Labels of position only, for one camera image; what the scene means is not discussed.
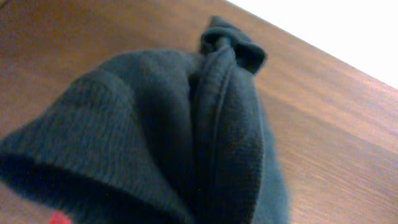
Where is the dark green Nike t-shirt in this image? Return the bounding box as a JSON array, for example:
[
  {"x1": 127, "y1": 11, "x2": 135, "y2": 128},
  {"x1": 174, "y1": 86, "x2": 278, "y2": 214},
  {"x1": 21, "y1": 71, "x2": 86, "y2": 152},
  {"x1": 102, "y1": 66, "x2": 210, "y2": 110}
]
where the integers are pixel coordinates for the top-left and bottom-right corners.
[{"x1": 1, "y1": 16, "x2": 289, "y2": 223}]

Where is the red folded garment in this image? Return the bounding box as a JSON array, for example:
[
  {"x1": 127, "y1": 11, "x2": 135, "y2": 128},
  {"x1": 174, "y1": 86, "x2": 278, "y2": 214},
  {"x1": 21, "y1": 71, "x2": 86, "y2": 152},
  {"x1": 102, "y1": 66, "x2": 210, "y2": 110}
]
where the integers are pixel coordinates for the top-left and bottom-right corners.
[{"x1": 49, "y1": 212, "x2": 73, "y2": 224}]

